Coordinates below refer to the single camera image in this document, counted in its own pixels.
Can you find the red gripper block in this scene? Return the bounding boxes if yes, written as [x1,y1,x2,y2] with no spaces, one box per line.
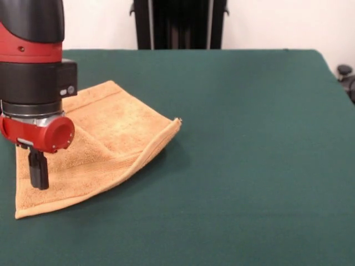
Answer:
[0,115,75,191]

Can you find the tan terry towel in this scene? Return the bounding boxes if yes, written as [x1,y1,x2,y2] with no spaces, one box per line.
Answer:
[14,80,183,220]

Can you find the dark green tablecloth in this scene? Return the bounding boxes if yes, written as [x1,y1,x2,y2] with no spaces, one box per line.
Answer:
[0,49,355,266]

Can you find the grey office chair base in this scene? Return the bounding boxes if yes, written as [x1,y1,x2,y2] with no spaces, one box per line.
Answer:
[336,64,355,105]

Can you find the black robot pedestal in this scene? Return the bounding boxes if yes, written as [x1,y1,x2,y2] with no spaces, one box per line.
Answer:
[130,0,231,51]

